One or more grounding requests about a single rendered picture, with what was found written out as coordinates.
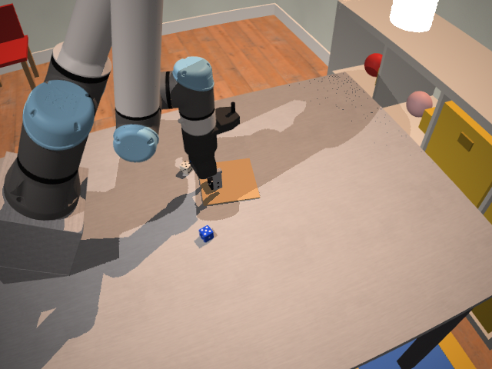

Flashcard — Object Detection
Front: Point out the blue die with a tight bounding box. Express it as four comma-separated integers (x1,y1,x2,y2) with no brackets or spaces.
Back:
199,225,214,243

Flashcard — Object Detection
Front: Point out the white die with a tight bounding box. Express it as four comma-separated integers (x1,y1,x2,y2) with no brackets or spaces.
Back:
179,160,193,175

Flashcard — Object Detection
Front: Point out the orange flat mat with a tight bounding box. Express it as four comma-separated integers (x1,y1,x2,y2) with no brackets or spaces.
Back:
200,158,260,206

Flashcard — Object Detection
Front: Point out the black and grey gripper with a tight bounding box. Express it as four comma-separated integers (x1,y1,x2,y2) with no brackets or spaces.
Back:
178,102,240,190

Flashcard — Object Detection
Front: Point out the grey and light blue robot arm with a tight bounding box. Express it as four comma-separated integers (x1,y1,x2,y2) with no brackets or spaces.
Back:
4,0,214,221

